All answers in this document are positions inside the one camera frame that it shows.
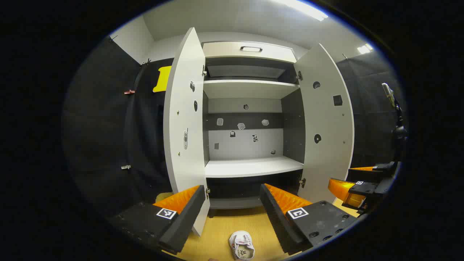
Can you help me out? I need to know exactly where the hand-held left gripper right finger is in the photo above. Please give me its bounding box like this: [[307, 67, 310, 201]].
[[259, 183, 359, 254]]

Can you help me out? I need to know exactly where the white shoe cabinet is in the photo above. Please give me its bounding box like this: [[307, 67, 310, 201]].
[[163, 27, 355, 236]]

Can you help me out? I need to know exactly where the black backdrop cloth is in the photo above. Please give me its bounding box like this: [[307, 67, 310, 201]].
[[62, 36, 405, 218]]

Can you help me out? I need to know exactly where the white cabinet shelf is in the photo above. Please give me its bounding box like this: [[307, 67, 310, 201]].
[[205, 156, 304, 178], [203, 80, 301, 99]]

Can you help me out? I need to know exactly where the white cabinet drawer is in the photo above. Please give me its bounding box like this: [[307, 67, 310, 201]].
[[202, 41, 298, 64]]

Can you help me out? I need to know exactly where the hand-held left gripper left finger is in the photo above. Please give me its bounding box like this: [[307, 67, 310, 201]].
[[109, 185, 206, 254]]

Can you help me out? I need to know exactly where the white cabinet door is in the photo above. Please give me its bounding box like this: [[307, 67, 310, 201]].
[[163, 27, 211, 236], [294, 43, 355, 203]]

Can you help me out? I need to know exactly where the white shoe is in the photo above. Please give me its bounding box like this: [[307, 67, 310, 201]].
[[229, 231, 255, 260]]

